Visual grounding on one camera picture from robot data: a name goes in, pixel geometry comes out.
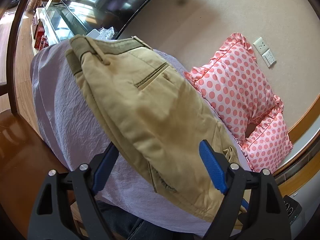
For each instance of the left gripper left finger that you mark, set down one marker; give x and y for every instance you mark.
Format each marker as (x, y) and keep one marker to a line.
(51, 217)

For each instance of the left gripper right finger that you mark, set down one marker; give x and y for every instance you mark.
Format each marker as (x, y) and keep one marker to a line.
(252, 207)

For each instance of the khaki pants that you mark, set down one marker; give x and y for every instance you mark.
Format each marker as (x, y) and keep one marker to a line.
(154, 117)

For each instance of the black electronic device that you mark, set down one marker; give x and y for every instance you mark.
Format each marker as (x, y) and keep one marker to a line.
(293, 208)

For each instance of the right polka dot pillow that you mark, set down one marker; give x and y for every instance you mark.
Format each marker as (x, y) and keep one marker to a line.
(269, 143)

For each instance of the polka dot pillow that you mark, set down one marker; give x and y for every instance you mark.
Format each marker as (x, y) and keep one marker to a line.
(269, 143)
(234, 85)

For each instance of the operator dark trouser legs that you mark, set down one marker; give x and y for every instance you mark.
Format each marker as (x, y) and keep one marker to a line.
(132, 227)

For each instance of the lavender bed sheet mattress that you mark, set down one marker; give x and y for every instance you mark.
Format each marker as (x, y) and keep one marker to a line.
(69, 128)

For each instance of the left polka dot pillow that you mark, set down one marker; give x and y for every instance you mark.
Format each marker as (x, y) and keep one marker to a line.
(234, 85)

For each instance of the glass top display cabinet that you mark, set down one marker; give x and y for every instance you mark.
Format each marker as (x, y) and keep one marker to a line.
(63, 20)

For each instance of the wooden door frame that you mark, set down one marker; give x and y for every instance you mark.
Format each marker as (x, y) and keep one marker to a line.
(302, 164)

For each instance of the white wall light switch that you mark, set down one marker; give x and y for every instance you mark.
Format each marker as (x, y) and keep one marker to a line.
(269, 58)

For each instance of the white wall power socket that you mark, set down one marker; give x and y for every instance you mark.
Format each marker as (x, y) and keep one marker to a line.
(261, 46)

